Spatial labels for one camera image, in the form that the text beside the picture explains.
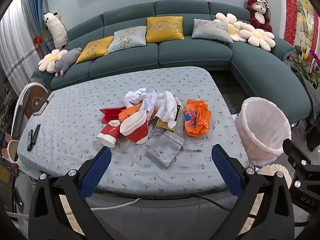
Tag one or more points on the white sheer curtain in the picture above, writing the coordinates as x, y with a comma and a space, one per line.
15, 50

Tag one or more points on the pale blue embroidered cushion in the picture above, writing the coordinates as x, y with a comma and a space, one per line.
210, 30
127, 40

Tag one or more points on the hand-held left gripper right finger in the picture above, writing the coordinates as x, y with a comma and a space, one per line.
226, 170

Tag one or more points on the floral pale blue tablecloth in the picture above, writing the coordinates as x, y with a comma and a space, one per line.
175, 92

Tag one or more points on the red wall hanging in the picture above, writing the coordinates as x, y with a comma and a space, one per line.
297, 12

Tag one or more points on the white paper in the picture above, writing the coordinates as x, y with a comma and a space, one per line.
133, 97

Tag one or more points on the red monkey plush toy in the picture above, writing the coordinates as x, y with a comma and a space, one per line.
260, 17

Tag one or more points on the white mug with pink flowers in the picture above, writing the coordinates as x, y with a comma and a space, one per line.
11, 152

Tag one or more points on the yellow embroidered cushion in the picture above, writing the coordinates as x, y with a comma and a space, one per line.
93, 50
163, 30

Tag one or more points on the red paper box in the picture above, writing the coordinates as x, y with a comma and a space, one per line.
111, 113

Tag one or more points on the dark grey cloth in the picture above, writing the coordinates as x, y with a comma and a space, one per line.
308, 97

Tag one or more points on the trash bin with white bag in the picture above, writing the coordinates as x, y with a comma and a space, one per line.
262, 130

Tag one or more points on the blue curtain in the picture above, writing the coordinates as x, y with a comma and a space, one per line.
35, 10

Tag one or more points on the small red paper cup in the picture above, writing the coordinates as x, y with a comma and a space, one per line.
110, 132

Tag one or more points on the orange bag with red print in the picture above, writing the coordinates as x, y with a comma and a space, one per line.
127, 113

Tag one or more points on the long white plush toy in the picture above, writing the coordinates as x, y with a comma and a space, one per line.
56, 30

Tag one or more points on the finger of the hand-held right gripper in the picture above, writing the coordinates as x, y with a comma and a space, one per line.
297, 152

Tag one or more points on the teal corner sofa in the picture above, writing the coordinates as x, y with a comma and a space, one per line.
175, 52

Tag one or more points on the large red paper cup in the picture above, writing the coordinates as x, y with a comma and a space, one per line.
136, 132

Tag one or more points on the gold and black box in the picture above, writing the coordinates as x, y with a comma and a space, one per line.
165, 126

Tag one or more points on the orange plastic bag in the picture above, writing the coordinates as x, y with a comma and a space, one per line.
197, 120

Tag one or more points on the fluffy cream rug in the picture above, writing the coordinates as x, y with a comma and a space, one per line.
280, 172

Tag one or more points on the white and lavender clothes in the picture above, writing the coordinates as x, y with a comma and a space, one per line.
150, 105

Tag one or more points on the white flower pillow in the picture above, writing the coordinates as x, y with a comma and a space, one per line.
258, 37
230, 27
48, 61

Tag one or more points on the black remote control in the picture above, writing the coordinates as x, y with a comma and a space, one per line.
32, 137

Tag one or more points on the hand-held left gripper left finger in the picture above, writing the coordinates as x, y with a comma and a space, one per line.
96, 170

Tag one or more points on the grey plush toy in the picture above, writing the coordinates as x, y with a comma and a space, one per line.
66, 62

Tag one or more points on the red curtain bow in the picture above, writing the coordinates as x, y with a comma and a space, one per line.
38, 41

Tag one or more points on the potted flowers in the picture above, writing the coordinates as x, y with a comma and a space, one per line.
308, 65

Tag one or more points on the white tissue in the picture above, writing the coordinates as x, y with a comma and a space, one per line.
166, 107

